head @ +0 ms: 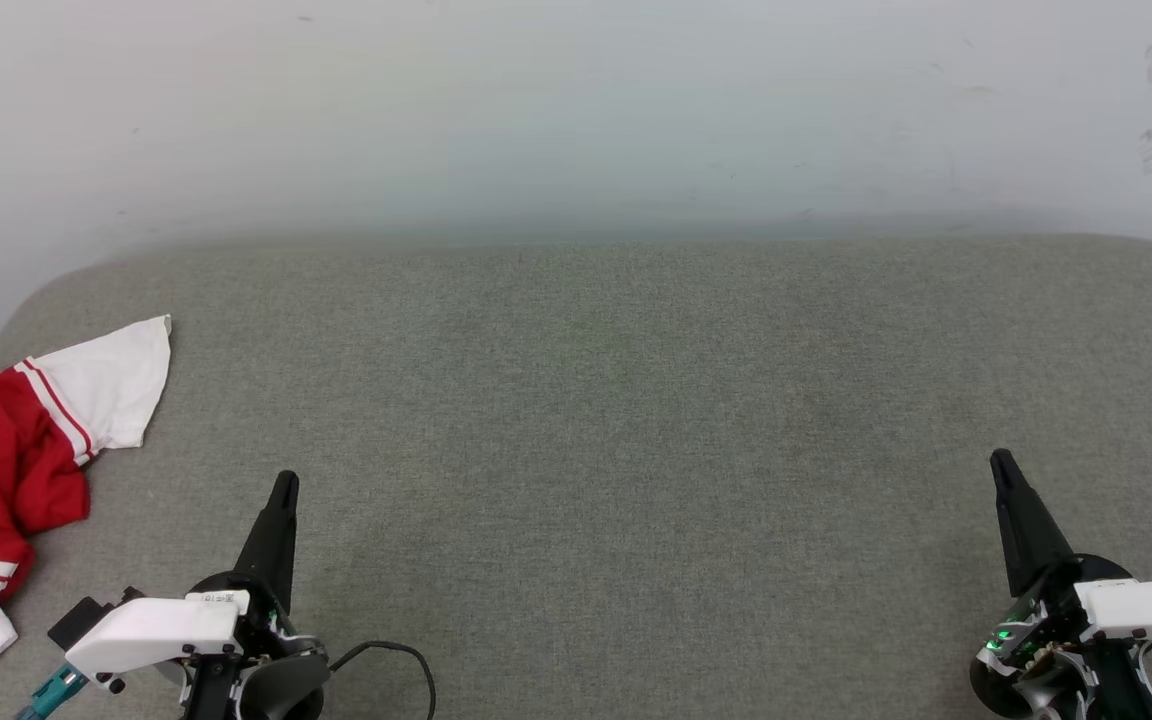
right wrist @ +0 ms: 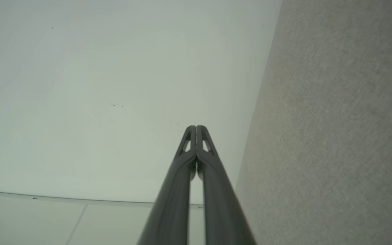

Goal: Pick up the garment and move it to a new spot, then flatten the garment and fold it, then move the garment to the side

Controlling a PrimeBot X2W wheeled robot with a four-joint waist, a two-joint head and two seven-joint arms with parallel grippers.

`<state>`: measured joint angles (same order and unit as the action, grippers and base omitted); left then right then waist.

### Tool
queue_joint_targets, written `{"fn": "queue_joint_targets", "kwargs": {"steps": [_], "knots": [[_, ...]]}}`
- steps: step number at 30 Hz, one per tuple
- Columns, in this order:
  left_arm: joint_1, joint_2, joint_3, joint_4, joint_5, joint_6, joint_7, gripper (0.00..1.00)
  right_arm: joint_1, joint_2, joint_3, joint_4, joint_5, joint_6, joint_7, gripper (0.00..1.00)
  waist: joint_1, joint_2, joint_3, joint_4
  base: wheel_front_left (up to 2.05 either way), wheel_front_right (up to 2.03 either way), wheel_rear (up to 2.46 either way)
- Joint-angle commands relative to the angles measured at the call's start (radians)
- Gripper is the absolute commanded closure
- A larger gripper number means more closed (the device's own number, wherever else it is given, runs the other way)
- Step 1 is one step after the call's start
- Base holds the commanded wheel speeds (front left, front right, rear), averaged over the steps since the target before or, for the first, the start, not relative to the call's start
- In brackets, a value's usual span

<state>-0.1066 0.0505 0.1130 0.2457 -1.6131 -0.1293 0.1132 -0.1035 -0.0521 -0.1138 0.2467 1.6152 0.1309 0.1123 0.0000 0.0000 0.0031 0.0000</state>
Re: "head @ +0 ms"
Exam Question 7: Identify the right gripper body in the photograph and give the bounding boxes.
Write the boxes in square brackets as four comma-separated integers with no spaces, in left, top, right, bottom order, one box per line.
[971,553,1152,720]

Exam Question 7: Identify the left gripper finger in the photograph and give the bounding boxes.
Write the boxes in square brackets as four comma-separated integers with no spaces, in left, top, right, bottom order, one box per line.
[233,470,301,613]

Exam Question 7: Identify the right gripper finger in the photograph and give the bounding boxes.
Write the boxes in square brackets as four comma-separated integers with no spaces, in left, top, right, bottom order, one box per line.
[989,448,1078,598]

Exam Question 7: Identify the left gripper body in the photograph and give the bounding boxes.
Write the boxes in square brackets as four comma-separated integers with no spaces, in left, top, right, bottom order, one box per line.
[181,570,305,720]

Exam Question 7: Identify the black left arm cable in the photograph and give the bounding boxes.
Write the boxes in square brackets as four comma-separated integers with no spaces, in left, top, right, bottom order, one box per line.
[329,640,437,720]

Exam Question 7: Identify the teal left camera connector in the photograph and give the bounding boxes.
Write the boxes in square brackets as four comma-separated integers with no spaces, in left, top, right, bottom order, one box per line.
[16,665,89,720]

